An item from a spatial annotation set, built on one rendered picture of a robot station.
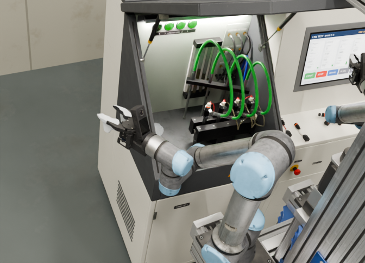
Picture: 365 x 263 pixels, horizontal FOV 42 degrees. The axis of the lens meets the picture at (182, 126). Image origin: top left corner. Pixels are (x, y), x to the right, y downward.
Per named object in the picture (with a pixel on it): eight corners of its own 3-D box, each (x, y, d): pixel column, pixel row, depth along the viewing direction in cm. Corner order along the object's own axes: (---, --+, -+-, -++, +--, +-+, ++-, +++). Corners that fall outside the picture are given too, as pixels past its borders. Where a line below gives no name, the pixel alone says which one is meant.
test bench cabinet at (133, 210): (135, 285, 274) (150, 202, 220) (107, 206, 310) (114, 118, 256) (241, 253, 300) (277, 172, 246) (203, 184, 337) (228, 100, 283)
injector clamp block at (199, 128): (193, 152, 242) (199, 131, 231) (186, 138, 248) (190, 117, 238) (250, 141, 254) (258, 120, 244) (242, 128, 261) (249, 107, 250)
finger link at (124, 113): (111, 116, 169) (124, 131, 164) (113, 102, 166) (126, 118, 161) (118, 114, 171) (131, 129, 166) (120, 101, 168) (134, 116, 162)
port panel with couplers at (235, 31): (217, 77, 254) (230, 27, 233) (214, 73, 256) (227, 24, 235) (238, 74, 259) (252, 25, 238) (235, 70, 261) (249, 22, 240)
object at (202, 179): (159, 200, 221) (163, 178, 211) (156, 193, 224) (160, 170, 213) (271, 174, 245) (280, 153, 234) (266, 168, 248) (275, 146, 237)
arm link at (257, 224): (263, 234, 174) (274, 212, 165) (244, 258, 166) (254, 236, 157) (236, 215, 179) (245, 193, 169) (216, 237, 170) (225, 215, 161)
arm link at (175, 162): (178, 183, 152) (182, 166, 146) (152, 166, 156) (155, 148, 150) (193, 170, 157) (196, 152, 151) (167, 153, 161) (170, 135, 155)
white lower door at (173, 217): (142, 275, 267) (156, 202, 221) (140, 272, 269) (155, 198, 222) (241, 246, 292) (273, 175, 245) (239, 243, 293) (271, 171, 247)
